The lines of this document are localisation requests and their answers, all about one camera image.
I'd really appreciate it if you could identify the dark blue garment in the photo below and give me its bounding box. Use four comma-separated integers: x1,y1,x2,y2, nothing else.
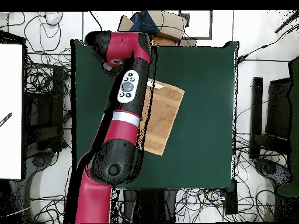
129,10,160,36

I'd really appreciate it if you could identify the black upright bar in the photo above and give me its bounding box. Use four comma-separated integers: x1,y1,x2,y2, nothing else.
249,76,264,160

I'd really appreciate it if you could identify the white flat panel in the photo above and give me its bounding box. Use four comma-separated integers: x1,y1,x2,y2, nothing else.
0,43,23,180

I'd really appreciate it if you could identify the black chair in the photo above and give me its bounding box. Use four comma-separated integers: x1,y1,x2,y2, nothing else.
265,78,293,141

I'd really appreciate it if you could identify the brown cardboard box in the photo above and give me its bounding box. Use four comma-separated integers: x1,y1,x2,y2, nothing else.
117,10,197,47

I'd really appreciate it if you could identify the orange garment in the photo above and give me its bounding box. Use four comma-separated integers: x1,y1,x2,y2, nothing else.
151,36,182,47

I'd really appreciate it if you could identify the person's foot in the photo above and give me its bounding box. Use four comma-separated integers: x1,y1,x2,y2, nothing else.
44,11,64,26

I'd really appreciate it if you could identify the thin black rod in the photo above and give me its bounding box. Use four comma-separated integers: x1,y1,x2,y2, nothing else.
274,10,299,34

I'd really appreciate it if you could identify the black equipment rack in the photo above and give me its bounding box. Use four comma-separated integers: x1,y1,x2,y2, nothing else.
25,65,67,152

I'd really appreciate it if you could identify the grey stand foot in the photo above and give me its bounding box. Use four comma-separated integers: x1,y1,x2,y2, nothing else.
26,150,55,180
253,157,293,187

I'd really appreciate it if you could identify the black square frame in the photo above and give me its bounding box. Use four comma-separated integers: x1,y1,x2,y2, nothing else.
178,10,213,40

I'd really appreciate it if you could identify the tan terry towel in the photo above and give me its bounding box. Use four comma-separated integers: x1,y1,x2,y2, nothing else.
140,78,186,156

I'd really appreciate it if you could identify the black cable with connector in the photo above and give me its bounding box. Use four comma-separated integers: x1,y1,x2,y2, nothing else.
237,23,299,63

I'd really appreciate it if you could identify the dark green table cloth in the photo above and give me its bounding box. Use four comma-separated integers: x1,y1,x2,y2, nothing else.
70,38,239,192

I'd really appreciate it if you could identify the striped black rod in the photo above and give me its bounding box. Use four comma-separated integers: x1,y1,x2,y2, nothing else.
0,112,13,128

